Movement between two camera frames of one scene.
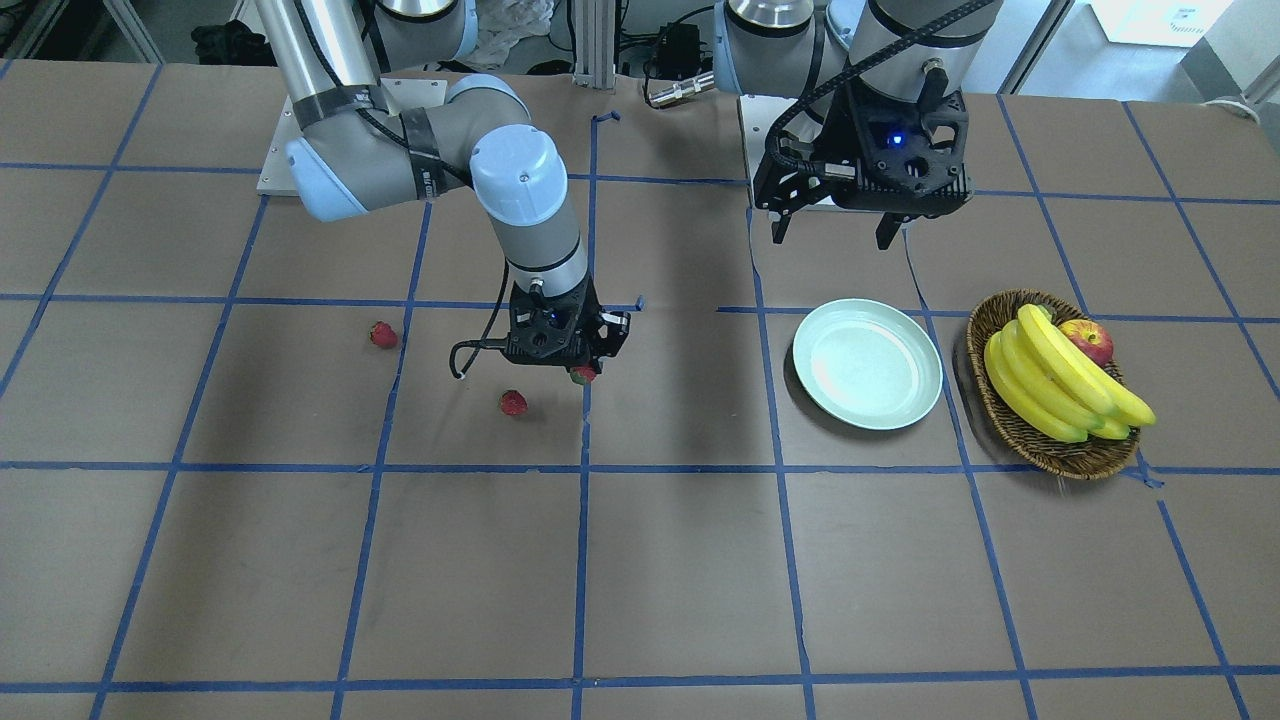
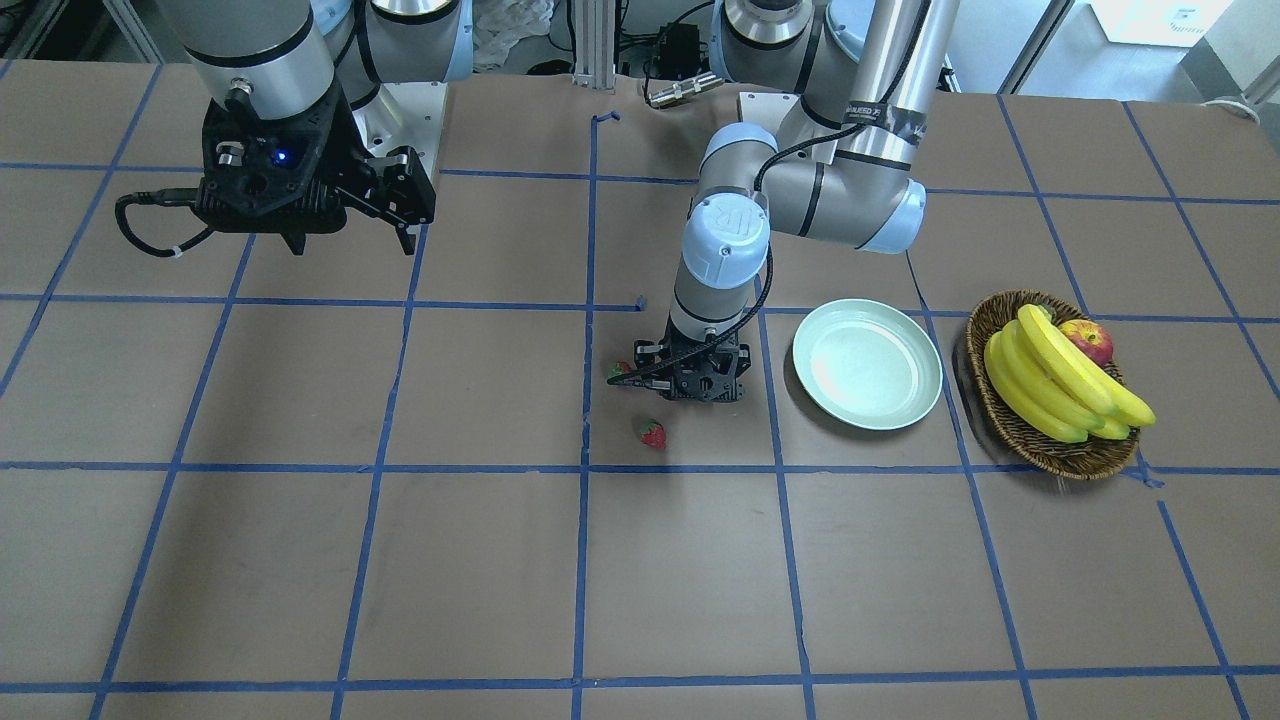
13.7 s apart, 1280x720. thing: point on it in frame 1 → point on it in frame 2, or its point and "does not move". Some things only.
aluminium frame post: [595, 43] does not move
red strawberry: [514, 403] → [653, 434]
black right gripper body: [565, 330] → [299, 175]
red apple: [1092, 338] does not move
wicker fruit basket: [1094, 457] does not move
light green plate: [867, 364] does not move
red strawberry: [382, 334] → [620, 367]
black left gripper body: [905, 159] → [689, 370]
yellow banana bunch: [1039, 376] does not move
